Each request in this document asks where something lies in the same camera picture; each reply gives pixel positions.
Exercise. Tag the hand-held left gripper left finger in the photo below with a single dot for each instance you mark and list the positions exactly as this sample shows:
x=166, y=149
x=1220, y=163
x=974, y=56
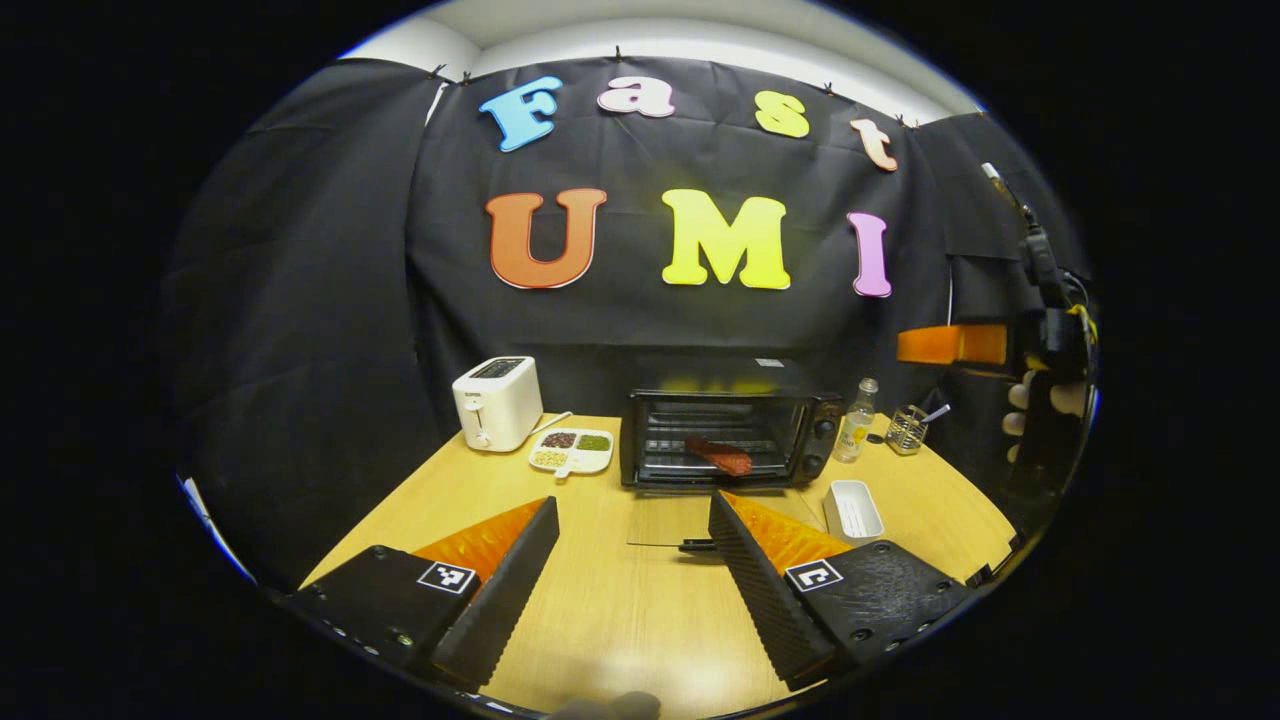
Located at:
x=505, y=595

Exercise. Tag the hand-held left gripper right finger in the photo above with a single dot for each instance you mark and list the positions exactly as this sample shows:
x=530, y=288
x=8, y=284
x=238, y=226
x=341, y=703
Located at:
x=765, y=600

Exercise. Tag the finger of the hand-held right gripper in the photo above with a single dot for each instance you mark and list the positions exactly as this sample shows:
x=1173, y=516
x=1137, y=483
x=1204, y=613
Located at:
x=945, y=344

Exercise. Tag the black electric oven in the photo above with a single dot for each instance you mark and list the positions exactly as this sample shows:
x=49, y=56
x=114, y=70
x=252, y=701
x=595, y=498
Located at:
x=825, y=430

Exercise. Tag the brown meat piece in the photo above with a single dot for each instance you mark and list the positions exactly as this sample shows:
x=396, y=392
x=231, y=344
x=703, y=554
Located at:
x=725, y=457

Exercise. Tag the metal spoon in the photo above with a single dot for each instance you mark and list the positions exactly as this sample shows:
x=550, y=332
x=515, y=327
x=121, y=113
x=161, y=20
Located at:
x=938, y=412

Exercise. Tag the clear glass bottle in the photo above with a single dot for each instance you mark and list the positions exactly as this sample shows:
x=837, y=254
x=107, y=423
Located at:
x=855, y=425

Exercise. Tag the white rectangular container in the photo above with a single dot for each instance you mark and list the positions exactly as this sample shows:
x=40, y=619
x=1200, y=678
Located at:
x=853, y=515

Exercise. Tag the white divided plate with beans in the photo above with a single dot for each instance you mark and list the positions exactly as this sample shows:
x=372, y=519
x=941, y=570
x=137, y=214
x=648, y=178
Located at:
x=572, y=457

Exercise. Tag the white toaster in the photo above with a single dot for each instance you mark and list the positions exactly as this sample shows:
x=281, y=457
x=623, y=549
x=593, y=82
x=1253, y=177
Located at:
x=495, y=405

